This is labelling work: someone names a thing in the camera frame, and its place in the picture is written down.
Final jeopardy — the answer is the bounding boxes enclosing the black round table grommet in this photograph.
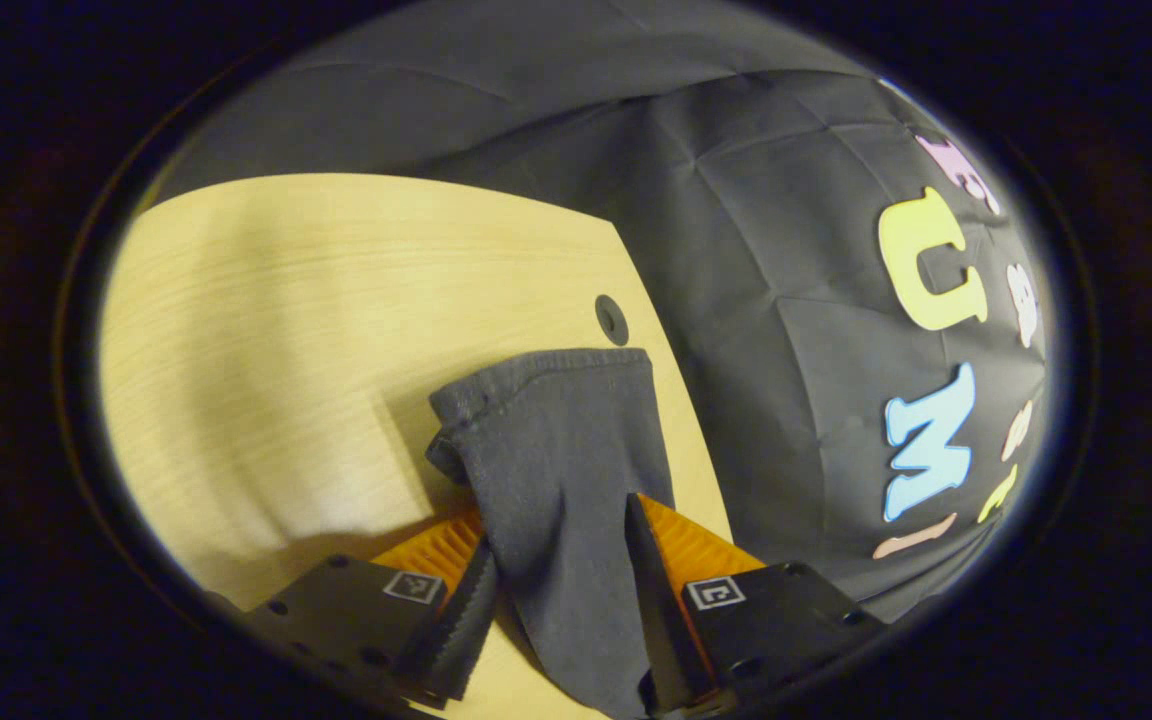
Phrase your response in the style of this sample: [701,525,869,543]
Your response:
[595,294,630,348]

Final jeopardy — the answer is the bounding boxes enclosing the dark grey jeans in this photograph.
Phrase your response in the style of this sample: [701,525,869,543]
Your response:
[424,347,677,720]

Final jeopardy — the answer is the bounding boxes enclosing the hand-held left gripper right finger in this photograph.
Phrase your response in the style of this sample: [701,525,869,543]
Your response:
[624,492,885,719]

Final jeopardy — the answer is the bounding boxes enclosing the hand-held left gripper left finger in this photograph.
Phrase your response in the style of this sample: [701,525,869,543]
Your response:
[241,510,500,711]

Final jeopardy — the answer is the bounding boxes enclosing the black backdrop cloth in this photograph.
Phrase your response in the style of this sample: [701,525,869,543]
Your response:
[151,0,1047,621]

